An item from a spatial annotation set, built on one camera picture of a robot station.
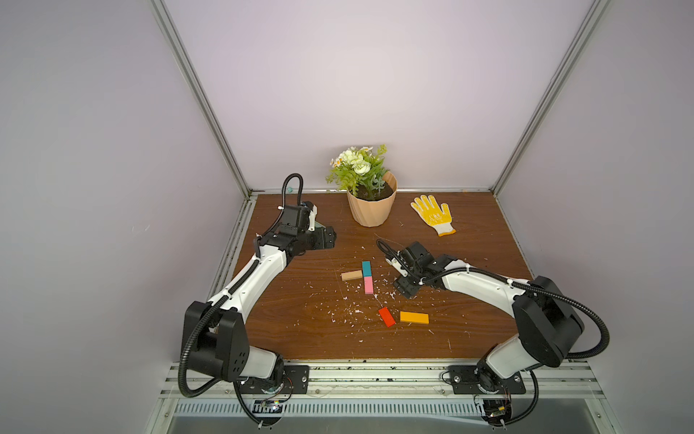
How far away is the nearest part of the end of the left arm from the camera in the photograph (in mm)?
611

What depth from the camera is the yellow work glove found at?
42.8 inches

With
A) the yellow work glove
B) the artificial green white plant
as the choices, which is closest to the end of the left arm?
the artificial green white plant

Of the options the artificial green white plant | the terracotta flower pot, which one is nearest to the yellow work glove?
the terracotta flower pot

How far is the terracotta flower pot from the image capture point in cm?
97

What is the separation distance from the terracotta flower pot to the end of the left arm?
0.72 feet
